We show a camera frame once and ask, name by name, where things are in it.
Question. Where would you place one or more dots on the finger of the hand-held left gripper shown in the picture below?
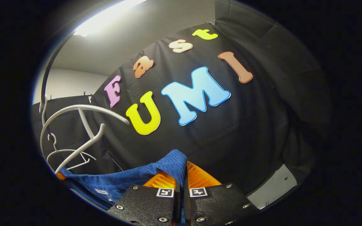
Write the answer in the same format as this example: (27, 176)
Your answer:
(60, 176)

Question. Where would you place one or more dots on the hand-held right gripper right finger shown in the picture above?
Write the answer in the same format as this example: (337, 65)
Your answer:
(215, 204)

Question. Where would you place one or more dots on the black backdrop cloth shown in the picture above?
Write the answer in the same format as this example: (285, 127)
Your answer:
(262, 110)

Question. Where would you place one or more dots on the white flat panel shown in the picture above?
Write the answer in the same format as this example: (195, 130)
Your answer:
(272, 188)

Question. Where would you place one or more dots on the white plastic clothes hanger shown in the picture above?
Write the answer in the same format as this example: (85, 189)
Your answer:
(74, 107)
(61, 151)

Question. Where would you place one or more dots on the black metal clothes rack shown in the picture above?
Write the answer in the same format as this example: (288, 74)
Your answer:
(45, 78)

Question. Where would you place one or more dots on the large ceiling light panel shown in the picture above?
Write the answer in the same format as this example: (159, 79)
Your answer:
(105, 17)

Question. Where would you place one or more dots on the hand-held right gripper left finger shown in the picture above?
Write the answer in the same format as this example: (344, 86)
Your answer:
(146, 205)

